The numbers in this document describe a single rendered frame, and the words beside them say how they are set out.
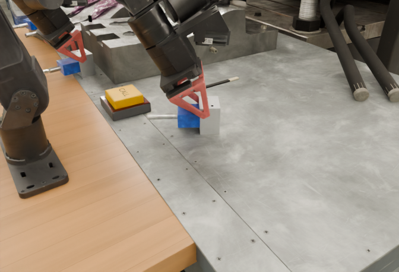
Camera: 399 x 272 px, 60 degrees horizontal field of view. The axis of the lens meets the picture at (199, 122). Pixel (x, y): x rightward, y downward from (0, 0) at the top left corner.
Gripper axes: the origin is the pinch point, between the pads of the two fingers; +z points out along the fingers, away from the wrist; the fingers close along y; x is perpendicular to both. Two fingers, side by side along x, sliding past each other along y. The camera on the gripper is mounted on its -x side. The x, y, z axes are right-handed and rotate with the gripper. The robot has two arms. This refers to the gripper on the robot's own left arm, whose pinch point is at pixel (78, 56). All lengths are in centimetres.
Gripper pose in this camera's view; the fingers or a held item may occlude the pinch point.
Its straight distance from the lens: 92.0
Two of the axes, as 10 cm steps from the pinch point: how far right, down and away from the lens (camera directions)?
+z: 3.8, 6.0, 7.1
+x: -6.8, 7.0, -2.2
